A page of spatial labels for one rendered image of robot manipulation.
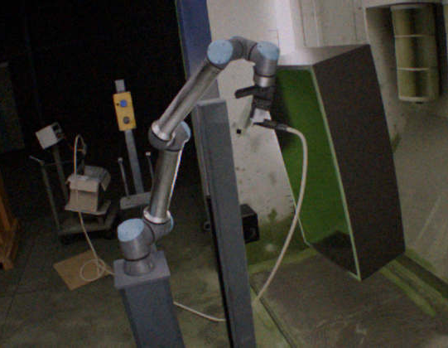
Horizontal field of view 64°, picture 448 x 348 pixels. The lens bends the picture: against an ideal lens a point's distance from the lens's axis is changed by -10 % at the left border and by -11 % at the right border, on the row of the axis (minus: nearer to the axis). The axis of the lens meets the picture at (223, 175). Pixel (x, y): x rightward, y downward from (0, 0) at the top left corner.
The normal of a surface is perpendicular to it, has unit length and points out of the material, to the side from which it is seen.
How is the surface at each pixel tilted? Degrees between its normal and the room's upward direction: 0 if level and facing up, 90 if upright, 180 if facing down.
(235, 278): 90
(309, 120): 89
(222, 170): 90
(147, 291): 90
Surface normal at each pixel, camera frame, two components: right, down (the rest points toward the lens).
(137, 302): 0.26, 0.26
